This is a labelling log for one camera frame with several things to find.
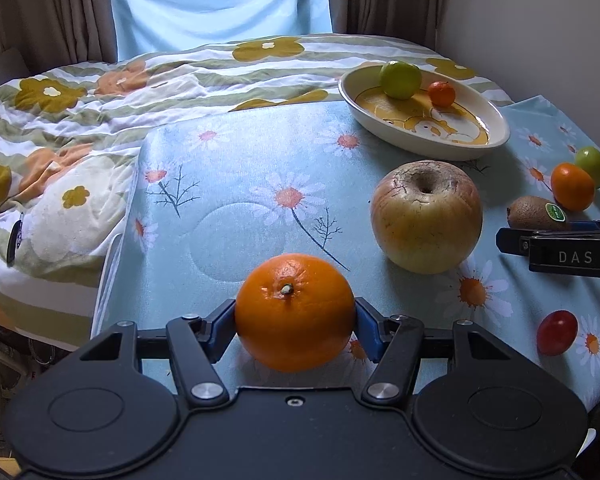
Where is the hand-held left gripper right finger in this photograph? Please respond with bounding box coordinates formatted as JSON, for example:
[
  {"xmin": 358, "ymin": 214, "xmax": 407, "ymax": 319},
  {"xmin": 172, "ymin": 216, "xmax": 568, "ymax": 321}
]
[{"xmin": 354, "ymin": 297, "xmax": 521, "ymax": 409}]

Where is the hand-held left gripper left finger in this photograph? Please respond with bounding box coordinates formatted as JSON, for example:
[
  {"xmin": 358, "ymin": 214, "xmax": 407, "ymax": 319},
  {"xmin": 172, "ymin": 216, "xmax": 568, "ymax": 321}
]
[{"xmin": 80, "ymin": 299, "xmax": 238, "ymax": 409}]

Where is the brown kiwi green sticker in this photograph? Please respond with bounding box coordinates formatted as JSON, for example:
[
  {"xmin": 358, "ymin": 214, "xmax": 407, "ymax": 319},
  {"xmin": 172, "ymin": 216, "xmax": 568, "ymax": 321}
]
[{"xmin": 507, "ymin": 196, "xmax": 571, "ymax": 232}]

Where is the medium tangerine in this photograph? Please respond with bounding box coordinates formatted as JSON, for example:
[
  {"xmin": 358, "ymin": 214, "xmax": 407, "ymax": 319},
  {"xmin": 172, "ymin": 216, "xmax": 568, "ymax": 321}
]
[{"xmin": 550, "ymin": 162, "xmax": 596, "ymax": 212}]

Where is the green apple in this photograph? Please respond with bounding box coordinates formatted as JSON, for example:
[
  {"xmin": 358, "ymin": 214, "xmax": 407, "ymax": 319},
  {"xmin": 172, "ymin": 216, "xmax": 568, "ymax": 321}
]
[
  {"xmin": 379, "ymin": 60, "xmax": 423, "ymax": 100},
  {"xmin": 574, "ymin": 146, "xmax": 600, "ymax": 189}
]

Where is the large orange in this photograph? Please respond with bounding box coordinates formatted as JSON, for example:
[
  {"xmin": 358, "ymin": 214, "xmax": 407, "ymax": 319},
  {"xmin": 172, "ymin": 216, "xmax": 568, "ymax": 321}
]
[{"xmin": 234, "ymin": 254, "xmax": 357, "ymax": 373}]

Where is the red plum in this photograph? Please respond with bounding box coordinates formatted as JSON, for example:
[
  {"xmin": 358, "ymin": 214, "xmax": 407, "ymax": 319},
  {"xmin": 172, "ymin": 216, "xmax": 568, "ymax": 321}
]
[{"xmin": 536, "ymin": 310, "xmax": 579, "ymax": 357}]

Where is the large yellow-red apple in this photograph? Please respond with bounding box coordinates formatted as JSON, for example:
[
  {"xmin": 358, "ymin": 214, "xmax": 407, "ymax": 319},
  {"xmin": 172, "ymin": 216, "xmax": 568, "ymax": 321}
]
[{"xmin": 370, "ymin": 159, "xmax": 483, "ymax": 275}]

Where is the oval cream dish bear print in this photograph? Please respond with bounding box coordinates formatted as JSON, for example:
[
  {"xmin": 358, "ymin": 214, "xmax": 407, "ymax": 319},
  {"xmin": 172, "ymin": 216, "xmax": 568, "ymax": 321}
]
[{"xmin": 338, "ymin": 65, "xmax": 511, "ymax": 162}]

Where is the light blue daisy tablecloth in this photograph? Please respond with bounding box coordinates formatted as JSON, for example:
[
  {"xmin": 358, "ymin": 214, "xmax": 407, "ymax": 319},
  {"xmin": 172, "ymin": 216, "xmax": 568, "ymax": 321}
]
[{"xmin": 92, "ymin": 95, "xmax": 600, "ymax": 411}]

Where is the small tangerine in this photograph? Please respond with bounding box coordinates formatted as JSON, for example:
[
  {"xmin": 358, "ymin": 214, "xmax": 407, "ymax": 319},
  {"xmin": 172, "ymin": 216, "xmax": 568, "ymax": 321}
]
[{"xmin": 427, "ymin": 81, "xmax": 456, "ymax": 108}]

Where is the small black object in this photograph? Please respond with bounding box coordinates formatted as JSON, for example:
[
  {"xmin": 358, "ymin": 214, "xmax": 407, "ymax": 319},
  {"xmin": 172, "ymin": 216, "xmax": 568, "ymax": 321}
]
[{"xmin": 6, "ymin": 212, "xmax": 26, "ymax": 267}]

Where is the striped floral blanket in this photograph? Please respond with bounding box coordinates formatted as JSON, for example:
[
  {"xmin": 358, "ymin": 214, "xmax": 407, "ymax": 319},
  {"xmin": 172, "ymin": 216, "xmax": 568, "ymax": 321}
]
[{"xmin": 0, "ymin": 32, "xmax": 511, "ymax": 352}]

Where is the brown curtain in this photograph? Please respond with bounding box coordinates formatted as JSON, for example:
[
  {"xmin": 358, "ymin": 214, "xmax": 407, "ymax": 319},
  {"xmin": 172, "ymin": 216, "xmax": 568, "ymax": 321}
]
[
  {"xmin": 0, "ymin": 0, "xmax": 119, "ymax": 68},
  {"xmin": 327, "ymin": 0, "xmax": 448, "ymax": 51}
]

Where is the light blue sheer curtain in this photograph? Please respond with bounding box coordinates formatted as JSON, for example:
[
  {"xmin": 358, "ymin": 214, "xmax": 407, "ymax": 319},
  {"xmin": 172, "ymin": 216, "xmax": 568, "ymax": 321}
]
[{"xmin": 105, "ymin": 0, "xmax": 334, "ymax": 63}]

